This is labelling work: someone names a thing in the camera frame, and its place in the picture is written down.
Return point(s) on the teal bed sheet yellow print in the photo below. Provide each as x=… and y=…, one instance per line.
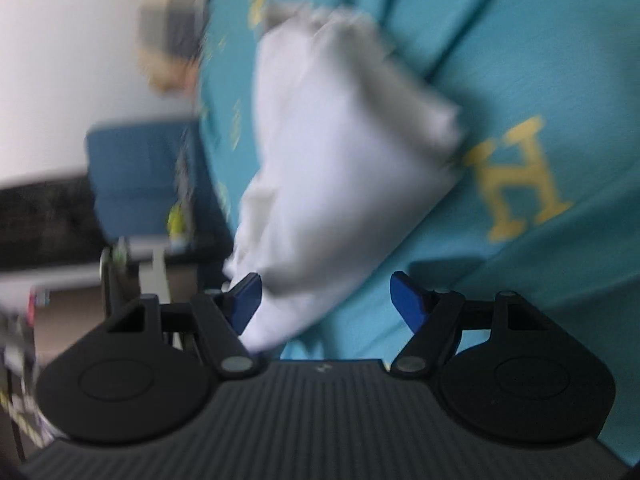
x=500, y=85

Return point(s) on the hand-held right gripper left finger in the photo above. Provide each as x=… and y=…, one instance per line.
x=246, y=300

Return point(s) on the white t-shirt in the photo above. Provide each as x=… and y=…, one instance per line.
x=340, y=170

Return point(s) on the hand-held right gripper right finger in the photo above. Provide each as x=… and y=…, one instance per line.
x=407, y=300

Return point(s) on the checkered pillow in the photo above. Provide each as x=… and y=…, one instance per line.
x=172, y=25

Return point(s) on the yellow green toy figure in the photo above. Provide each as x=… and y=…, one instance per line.
x=176, y=220

